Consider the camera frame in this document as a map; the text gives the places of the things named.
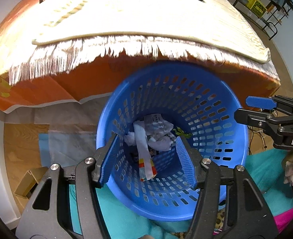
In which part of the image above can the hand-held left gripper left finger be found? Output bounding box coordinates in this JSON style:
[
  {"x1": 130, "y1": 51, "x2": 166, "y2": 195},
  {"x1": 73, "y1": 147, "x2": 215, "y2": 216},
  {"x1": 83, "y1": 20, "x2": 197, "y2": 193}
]
[{"x1": 15, "y1": 133, "x2": 119, "y2": 239}]

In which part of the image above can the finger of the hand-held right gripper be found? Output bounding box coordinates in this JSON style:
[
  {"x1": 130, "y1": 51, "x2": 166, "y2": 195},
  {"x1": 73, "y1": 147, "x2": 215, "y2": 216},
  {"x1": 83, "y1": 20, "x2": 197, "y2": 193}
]
[
  {"x1": 245, "y1": 95, "x2": 293, "y2": 115},
  {"x1": 234, "y1": 108, "x2": 293, "y2": 140}
]

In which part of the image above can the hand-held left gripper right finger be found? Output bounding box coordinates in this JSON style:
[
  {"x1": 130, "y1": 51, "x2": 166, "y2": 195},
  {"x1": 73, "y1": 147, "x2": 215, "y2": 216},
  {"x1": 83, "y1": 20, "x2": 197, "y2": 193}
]
[{"x1": 175, "y1": 137, "x2": 280, "y2": 239}]

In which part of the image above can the white tissue ball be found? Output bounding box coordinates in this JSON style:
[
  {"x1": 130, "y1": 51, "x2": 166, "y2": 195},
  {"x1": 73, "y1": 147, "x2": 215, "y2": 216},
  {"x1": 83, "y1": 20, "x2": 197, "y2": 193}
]
[{"x1": 124, "y1": 133, "x2": 137, "y2": 147}]

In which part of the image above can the blue and green wrapper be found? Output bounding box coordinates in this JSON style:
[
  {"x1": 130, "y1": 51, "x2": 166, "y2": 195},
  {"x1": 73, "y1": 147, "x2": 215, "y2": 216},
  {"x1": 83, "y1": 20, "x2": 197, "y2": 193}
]
[{"x1": 171, "y1": 127, "x2": 194, "y2": 140}]

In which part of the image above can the white plastic bag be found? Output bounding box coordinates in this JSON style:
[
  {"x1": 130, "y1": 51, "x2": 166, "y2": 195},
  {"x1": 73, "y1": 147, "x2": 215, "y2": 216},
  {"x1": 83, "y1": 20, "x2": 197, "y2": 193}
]
[{"x1": 144, "y1": 115, "x2": 174, "y2": 152}]

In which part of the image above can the blue plastic basket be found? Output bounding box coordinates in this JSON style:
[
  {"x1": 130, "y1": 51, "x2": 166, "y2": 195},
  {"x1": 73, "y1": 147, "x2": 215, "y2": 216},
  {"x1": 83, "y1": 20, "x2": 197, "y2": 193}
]
[{"x1": 96, "y1": 60, "x2": 249, "y2": 222}]

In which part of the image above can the person's right hand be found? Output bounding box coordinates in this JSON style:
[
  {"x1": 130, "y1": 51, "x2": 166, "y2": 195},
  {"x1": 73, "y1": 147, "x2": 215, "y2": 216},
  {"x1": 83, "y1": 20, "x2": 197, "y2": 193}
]
[{"x1": 282, "y1": 151, "x2": 293, "y2": 187}]

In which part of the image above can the teal cloth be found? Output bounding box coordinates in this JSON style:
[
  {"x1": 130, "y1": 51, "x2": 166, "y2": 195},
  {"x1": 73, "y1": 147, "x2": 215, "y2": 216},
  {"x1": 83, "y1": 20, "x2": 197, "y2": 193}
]
[{"x1": 69, "y1": 149, "x2": 293, "y2": 239}]

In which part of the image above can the clear plastic sheet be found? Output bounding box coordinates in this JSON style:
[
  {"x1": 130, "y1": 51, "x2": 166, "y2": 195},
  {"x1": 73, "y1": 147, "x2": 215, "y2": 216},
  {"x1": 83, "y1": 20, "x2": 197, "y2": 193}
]
[{"x1": 0, "y1": 95, "x2": 112, "y2": 167}]

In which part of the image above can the leopard print cloth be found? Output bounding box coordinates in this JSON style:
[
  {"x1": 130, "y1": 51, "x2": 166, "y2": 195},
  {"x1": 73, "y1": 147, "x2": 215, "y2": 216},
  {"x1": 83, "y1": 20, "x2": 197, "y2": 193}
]
[{"x1": 171, "y1": 209, "x2": 228, "y2": 239}]

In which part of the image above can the light blue floor mat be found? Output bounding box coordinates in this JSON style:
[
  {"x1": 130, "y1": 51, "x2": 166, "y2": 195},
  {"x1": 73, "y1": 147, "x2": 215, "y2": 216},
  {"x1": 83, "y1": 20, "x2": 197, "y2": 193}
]
[{"x1": 38, "y1": 133, "x2": 53, "y2": 168}]

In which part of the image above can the black metal drying rack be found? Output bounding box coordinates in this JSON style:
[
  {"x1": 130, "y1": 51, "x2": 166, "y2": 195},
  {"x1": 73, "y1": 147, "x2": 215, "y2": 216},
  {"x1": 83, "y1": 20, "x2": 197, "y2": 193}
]
[{"x1": 232, "y1": 0, "x2": 293, "y2": 40}]

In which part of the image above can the brown cardboard box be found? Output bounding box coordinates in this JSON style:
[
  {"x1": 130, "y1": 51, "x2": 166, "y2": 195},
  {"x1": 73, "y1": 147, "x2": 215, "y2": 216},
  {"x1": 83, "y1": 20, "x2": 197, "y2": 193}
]
[{"x1": 14, "y1": 167, "x2": 49, "y2": 200}]

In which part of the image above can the orange floral tablecloth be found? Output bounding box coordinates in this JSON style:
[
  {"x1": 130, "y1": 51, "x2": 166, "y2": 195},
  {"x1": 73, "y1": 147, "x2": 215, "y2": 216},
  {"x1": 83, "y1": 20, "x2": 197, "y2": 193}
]
[{"x1": 0, "y1": 0, "x2": 281, "y2": 115}]

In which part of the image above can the yellow plastic crate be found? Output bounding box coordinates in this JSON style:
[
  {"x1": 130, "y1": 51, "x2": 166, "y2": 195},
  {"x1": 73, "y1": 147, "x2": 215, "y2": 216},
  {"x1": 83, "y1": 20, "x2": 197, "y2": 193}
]
[{"x1": 246, "y1": 0, "x2": 268, "y2": 18}]

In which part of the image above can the plaid fringed cloth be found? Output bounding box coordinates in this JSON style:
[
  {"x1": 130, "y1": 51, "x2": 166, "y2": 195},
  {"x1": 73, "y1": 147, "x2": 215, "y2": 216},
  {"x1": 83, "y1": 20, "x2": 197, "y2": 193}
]
[{"x1": 8, "y1": 0, "x2": 279, "y2": 85}]

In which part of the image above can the yellow striped towel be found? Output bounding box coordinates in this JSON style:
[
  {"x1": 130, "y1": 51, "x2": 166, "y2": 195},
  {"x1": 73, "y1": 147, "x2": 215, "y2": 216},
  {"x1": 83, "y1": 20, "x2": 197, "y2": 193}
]
[{"x1": 32, "y1": 0, "x2": 271, "y2": 64}]

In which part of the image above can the cream cable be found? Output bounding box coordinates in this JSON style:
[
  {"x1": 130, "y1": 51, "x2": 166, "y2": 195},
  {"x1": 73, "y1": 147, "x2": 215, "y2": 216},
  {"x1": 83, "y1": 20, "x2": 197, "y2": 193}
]
[{"x1": 248, "y1": 127, "x2": 268, "y2": 151}]

